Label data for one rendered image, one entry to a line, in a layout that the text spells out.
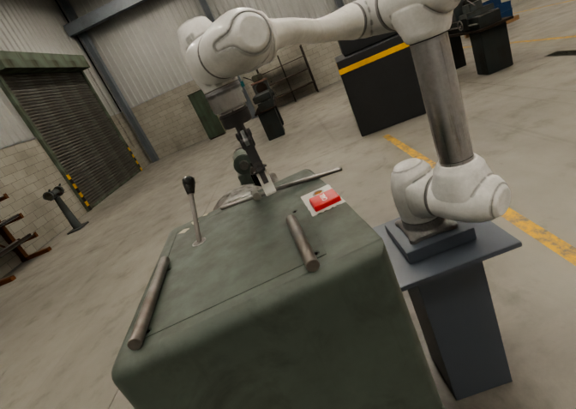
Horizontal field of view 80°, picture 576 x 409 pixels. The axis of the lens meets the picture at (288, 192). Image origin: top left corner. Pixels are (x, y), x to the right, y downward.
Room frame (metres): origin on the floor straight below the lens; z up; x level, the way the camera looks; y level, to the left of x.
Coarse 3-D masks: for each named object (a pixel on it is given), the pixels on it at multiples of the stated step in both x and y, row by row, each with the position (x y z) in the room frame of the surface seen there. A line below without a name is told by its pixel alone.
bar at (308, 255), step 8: (288, 216) 0.66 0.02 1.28; (288, 224) 0.63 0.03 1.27; (296, 224) 0.61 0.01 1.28; (296, 232) 0.57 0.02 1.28; (296, 240) 0.55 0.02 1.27; (304, 240) 0.53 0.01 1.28; (304, 248) 0.50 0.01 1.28; (304, 256) 0.48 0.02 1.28; (312, 256) 0.47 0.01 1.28; (304, 264) 0.47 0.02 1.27; (312, 264) 0.46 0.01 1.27
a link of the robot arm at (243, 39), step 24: (216, 24) 0.70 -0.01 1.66; (240, 24) 0.66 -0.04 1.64; (264, 24) 0.67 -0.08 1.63; (288, 24) 0.78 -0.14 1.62; (312, 24) 0.88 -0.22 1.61; (336, 24) 1.01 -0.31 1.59; (360, 24) 1.03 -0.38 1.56; (216, 48) 0.70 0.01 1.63; (240, 48) 0.66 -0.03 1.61; (264, 48) 0.67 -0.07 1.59; (216, 72) 0.76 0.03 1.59; (240, 72) 0.72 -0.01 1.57
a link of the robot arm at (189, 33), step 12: (192, 24) 0.84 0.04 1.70; (204, 24) 0.84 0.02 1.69; (180, 36) 0.85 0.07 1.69; (192, 36) 0.83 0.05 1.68; (180, 48) 0.86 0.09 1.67; (192, 48) 0.82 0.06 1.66; (192, 60) 0.82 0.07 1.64; (192, 72) 0.85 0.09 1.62; (204, 72) 0.80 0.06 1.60; (204, 84) 0.84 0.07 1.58; (216, 84) 0.83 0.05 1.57
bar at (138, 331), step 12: (168, 264) 0.73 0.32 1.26; (156, 276) 0.65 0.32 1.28; (156, 288) 0.61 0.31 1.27; (144, 300) 0.57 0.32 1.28; (156, 300) 0.58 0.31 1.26; (144, 312) 0.53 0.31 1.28; (144, 324) 0.50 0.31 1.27; (132, 336) 0.47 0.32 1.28; (144, 336) 0.48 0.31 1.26; (132, 348) 0.47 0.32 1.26
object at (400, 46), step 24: (360, 48) 5.70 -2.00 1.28; (384, 48) 5.24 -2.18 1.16; (408, 48) 5.15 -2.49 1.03; (360, 72) 5.35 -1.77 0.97; (384, 72) 5.26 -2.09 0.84; (408, 72) 5.18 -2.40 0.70; (360, 96) 5.38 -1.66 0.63; (384, 96) 5.29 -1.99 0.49; (408, 96) 5.20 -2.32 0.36; (360, 120) 5.41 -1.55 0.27; (384, 120) 5.32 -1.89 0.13
